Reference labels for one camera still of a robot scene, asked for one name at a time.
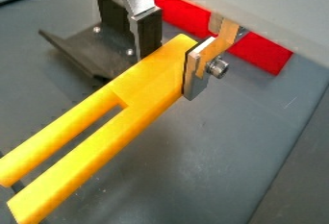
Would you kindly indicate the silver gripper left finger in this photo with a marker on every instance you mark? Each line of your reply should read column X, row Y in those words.
column 144, row 19

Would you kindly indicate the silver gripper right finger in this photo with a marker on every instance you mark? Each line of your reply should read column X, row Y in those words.
column 202, row 59

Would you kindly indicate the yellow square-circle object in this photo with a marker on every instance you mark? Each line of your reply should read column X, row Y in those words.
column 144, row 90

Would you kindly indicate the black curved fixture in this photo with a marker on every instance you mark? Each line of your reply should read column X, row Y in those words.
column 102, row 50

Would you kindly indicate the red shape-sorter block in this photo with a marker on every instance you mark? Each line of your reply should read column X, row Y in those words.
column 253, row 48

